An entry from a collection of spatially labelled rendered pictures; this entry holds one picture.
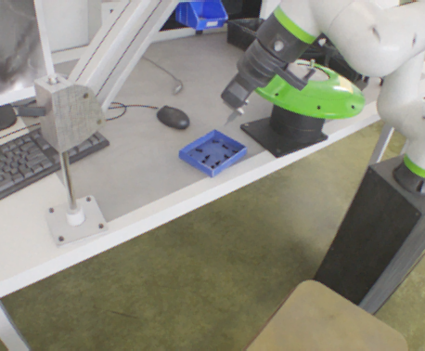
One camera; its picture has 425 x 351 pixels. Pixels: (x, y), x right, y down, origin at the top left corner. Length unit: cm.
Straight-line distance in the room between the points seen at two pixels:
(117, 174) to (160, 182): 9
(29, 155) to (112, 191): 22
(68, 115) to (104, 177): 28
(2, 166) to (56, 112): 34
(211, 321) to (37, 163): 106
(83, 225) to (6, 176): 22
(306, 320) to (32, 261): 66
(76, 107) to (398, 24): 49
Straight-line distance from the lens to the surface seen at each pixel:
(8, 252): 68
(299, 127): 92
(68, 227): 68
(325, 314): 99
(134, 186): 75
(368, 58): 58
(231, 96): 72
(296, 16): 64
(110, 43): 54
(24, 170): 80
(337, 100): 86
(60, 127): 53
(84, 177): 78
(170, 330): 157
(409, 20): 64
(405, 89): 113
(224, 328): 160
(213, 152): 85
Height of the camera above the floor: 142
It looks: 39 degrees down
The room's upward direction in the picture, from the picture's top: 8 degrees clockwise
